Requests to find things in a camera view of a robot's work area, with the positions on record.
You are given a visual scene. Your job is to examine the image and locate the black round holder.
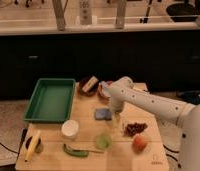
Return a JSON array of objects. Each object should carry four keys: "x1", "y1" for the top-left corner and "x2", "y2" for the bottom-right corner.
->
[{"x1": 25, "y1": 136, "x2": 44, "y2": 153}]

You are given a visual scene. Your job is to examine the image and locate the green plastic tray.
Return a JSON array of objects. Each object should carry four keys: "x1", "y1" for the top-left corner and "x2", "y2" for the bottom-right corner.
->
[{"x1": 24, "y1": 78, "x2": 75, "y2": 123}]

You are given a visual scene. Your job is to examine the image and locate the wooden block in bowl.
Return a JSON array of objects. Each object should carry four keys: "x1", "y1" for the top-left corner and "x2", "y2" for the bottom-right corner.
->
[{"x1": 82, "y1": 76, "x2": 98, "y2": 92}]

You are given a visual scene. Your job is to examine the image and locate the terracotta bowl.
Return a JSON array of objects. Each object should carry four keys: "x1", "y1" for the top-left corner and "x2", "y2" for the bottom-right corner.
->
[{"x1": 97, "y1": 84, "x2": 109, "y2": 100}]

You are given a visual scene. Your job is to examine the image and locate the black chair base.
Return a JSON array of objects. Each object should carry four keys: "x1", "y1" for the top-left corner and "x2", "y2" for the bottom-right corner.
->
[{"x1": 166, "y1": 3, "x2": 200, "y2": 22}]

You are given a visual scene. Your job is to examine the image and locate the dark red grapes bunch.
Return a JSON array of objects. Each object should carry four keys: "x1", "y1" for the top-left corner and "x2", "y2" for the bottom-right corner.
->
[{"x1": 124, "y1": 122, "x2": 148, "y2": 137}]

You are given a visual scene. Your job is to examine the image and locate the orange peach fruit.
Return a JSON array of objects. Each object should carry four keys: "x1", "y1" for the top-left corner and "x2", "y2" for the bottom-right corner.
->
[{"x1": 132, "y1": 134, "x2": 147, "y2": 152}]

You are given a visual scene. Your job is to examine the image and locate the black cable left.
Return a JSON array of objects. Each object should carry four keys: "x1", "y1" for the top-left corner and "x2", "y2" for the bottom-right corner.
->
[{"x1": 0, "y1": 135, "x2": 19, "y2": 155}]

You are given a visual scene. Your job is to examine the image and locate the green translucent cup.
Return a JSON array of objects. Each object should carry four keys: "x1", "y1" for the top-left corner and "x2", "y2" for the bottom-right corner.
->
[{"x1": 95, "y1": 133, "x2": 112, "y2": 150}]

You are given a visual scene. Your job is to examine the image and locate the black cable right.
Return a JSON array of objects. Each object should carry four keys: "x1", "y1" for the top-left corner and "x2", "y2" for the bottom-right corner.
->
[{"x1": 163, "y1": 143, "x2": 181, "y2": 168}]

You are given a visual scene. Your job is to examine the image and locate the white cup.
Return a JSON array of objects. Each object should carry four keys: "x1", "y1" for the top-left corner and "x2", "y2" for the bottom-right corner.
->
[{"x1": 61, "y1": 120, "x2": 79, "y2": 139}]

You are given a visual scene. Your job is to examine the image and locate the dark blue floor object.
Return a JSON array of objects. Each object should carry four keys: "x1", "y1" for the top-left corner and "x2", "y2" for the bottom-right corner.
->
[{"x1": 177, "y1": 91, "x2": 200, "y2": 105}]

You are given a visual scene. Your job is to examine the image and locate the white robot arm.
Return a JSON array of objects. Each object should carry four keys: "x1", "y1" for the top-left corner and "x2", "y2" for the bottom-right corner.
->
[{"x1": 101, "y1": 76, "x2": 200, "y2": 171}]

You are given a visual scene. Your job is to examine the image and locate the dark brown bowl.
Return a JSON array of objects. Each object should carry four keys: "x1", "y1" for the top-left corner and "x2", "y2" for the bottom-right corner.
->
[{"x1": 78, "y1": 76, "x2": 99, "y2": 96}]

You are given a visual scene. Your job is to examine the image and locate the black cable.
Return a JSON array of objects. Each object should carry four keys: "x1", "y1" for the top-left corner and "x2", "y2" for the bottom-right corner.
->
[
  {"x1": 0, "y1": 135, "x2": 19, "y2": 155},
  {"x1": 163, "y1": 143, "x2": 181, "y2": 168}
]

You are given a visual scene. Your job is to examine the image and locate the blue sponge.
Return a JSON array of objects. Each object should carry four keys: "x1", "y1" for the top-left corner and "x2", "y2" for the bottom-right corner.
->
[{"x1": 94, "y1": 108, "x2": 112, "y2": 120}]

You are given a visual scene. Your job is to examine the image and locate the yellow banana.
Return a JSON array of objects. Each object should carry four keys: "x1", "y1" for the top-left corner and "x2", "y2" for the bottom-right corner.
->
[{"x1": 25, "y1": 130, "x2": 41, "y2": 162}]

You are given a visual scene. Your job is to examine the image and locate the white cloth in bowl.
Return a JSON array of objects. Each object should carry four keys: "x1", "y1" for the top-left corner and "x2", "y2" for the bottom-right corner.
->
[{"x1": 101, "y1": 84, "x2": 110, "y2": 98}]

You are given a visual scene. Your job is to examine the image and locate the green pepper toy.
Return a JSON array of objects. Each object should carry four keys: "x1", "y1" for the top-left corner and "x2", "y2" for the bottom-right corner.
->
[{"x1": 63, "y1": 144, "x2": 89, "y2": 157}]

